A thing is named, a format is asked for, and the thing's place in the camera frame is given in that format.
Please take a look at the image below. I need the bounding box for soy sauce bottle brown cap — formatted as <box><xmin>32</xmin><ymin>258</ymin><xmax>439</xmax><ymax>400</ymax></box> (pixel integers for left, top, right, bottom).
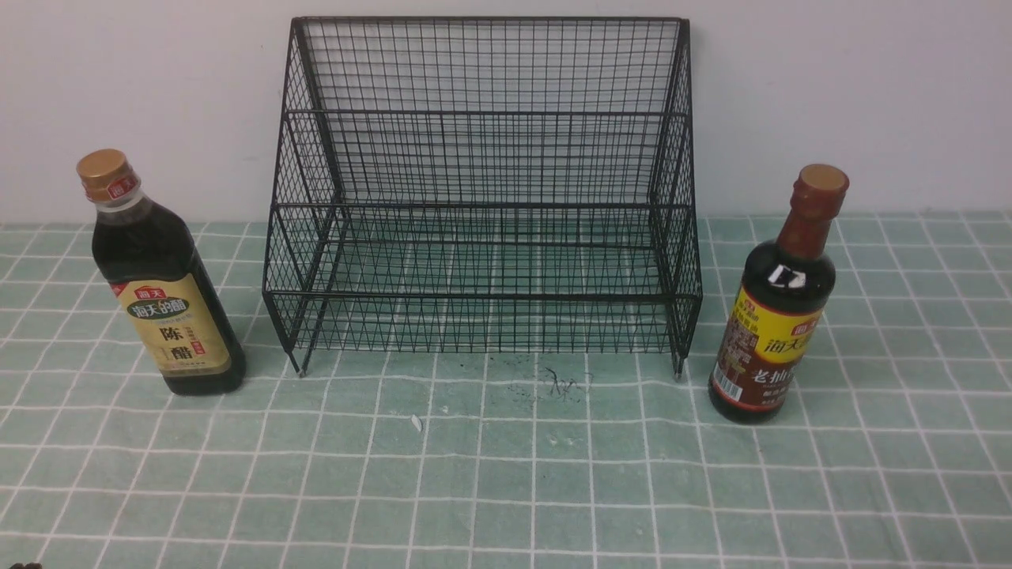
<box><xmin>706</xmin><ymin>164</ymin><xmax>850</xmax><ymax>424</ymax></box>

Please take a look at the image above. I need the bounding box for vinegar bottle gold cap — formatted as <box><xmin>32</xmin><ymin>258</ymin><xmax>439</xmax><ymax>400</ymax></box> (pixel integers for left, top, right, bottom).
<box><xmin>76</xmin><ymin>149</ymin><xmax>247</xmax><ymax>396</ymax></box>

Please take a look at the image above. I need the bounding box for green checkered tablecloth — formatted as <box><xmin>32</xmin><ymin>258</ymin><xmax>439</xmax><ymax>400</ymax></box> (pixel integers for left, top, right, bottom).
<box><xmin>1</xmin><ymin>210</ymin><xmax>1011</xmax><ymax>568</ymax></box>

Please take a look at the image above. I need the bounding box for black wire mesh shelf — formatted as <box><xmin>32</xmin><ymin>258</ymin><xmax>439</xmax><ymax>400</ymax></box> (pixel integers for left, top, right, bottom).
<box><xmin>262</xmin><ymin>16</ymin><xmax>704</xmax><ymax>371</ymax></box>

